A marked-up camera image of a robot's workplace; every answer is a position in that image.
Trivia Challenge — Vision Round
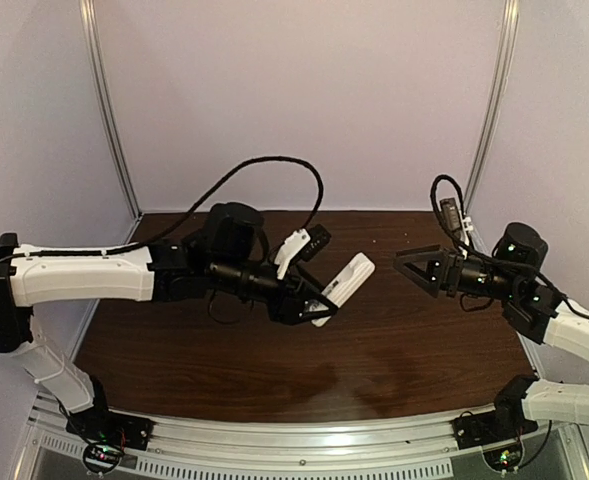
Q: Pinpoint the right aluminium frame post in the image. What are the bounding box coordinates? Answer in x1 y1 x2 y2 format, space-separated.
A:
464 0 520 212

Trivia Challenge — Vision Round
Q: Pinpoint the aluminium frame post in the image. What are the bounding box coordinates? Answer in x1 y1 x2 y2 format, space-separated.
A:
464 0 520 212
79 0 142 220

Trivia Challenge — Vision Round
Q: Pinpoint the black cable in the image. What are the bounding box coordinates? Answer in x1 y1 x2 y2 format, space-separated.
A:
0 155 325 281
429 173 589 331

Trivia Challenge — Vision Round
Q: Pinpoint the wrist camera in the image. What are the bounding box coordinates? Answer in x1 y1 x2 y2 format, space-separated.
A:
274 224 332 280
439 197 474 246

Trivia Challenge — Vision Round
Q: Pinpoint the front aluminium rail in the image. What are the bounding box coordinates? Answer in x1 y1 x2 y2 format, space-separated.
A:
9 393 589 479

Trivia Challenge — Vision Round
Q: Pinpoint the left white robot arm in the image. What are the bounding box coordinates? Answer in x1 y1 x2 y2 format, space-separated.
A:
0 202 339 421

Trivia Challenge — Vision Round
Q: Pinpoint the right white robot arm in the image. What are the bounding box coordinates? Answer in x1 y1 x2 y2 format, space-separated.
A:
393 222 589 433

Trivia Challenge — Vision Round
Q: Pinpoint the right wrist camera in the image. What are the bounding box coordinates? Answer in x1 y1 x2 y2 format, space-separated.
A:
439 197 474 246

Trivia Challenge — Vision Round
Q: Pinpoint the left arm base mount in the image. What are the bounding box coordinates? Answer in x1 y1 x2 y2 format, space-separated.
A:
63 411 155 477

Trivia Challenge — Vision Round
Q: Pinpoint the right black cable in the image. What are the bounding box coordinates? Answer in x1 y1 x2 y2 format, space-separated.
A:
429 173 589 331

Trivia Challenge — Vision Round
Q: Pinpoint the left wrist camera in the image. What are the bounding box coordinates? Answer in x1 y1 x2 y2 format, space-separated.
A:
274 224 332 280

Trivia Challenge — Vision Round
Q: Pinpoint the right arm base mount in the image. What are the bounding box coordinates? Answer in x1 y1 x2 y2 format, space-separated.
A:
451 410 538 475

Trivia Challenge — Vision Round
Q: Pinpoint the left black cable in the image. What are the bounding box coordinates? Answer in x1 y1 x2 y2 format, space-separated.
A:
0 155 325 281

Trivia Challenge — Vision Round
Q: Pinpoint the white remote control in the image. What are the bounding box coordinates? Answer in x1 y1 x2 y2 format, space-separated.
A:
321 252 375 308

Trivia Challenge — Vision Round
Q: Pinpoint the left aluminium frame post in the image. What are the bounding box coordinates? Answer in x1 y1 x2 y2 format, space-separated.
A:
79 0 142 220

